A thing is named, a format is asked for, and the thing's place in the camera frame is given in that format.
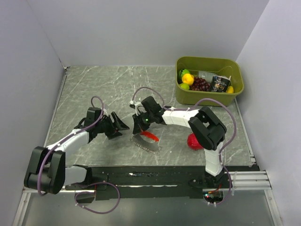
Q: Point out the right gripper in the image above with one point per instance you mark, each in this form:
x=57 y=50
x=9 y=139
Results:
x=138 y=127

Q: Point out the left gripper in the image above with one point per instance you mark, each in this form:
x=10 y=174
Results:
x=117 y=123

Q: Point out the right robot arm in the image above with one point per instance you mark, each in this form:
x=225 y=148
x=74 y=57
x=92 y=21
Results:
x=208 y=130

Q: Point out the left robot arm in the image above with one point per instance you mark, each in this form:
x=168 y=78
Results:
x=47 y=171

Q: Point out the green lime lower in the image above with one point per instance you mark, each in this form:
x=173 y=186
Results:
x=185 y=86

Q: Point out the green lime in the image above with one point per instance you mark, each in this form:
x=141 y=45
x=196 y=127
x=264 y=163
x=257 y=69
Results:
x=182 y=72
x=185 y=86

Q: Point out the yellow lemon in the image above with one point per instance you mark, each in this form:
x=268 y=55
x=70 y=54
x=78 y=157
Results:
x=188 y=79

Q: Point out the red dragon fruit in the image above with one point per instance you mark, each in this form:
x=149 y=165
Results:
x=193 y=143

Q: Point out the green lime upper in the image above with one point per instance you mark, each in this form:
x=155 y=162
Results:
x=182 y=72

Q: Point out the dark red grape bunch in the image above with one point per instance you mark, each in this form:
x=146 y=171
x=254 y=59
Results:
x=200 y=84

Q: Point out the black drink carton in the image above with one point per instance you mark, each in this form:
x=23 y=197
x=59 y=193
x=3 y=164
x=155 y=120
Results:
x=219 y=84

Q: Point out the small yellow fruit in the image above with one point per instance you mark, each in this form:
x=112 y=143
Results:
x=230 y=90

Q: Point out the olive green plastic bin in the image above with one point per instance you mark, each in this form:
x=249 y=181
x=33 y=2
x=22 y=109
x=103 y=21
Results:
x=219 y=66

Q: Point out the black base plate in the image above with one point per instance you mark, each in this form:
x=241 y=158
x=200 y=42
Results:
x=151 y=182

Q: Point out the aluminium frame rail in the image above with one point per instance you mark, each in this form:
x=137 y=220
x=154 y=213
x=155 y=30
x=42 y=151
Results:
x=247 y=205

